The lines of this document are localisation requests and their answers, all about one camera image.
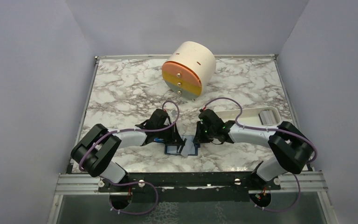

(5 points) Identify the round beige drawer cabinet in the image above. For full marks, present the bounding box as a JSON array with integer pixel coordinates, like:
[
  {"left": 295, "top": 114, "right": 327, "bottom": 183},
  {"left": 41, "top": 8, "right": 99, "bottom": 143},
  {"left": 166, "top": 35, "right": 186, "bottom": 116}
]
[{"left": 161, "top": 41, "right": 217, "bottom": 100}]

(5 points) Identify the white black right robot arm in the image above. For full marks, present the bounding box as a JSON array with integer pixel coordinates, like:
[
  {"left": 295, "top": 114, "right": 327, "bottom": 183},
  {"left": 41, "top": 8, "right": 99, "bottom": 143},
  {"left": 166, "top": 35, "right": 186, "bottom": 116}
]
[{"left": 195, "top": 109, "right": 316, "bottom": 190}]

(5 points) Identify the white rectangular plastic tray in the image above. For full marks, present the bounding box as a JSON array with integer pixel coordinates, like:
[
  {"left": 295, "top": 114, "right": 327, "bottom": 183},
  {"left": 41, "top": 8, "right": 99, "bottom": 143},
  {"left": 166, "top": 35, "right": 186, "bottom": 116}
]
[{"left": 215, "top": 106, "right": 282, "bottom": 126}]

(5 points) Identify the small blue plastic box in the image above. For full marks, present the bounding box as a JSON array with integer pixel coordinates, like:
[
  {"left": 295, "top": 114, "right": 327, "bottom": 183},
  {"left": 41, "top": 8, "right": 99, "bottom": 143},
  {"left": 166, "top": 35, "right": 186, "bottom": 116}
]
[{"left": 154, "top": 138, "right": 164, "bottom": 144}]

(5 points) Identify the blue card holder wallet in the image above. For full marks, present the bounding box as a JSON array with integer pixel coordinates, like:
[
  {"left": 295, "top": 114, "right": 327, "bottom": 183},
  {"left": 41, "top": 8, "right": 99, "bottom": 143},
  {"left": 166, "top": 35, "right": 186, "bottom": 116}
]
[{"left": 164, "top": 135, "right": 200, "bottom": 158}]

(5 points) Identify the stack of white cards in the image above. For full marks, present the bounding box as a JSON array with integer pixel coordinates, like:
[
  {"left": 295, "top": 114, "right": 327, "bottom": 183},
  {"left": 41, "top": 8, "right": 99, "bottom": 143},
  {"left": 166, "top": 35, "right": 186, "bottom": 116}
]
[{"left": 258, "top": 110, "right": 279, "bottom": 126}]

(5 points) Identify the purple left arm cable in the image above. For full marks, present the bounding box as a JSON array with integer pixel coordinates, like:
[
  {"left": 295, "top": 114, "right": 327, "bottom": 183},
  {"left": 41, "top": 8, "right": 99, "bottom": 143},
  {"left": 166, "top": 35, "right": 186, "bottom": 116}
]
[{"left": 78, "top": 100, "right": 180, "bottom": 173}]

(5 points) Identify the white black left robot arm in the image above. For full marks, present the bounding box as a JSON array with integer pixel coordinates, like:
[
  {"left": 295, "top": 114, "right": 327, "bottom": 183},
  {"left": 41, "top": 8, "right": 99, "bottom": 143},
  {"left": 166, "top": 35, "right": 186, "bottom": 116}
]
[{"left": 70, "top": 109, "right": 185, "bottom": 192}]

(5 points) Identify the black metal base rail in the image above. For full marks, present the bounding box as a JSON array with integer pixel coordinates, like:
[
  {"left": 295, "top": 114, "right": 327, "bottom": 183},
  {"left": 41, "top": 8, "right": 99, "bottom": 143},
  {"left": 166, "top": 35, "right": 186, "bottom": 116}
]
[{"left": 98, "top": 171, "right": 281, "bottom": 203}]

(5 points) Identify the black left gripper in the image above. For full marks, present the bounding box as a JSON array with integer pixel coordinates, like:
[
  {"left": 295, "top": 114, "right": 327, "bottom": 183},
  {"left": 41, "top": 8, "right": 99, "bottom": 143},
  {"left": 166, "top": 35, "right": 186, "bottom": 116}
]
[{"left": 155, "top": 122, "right": 185, "bottom": 146}]

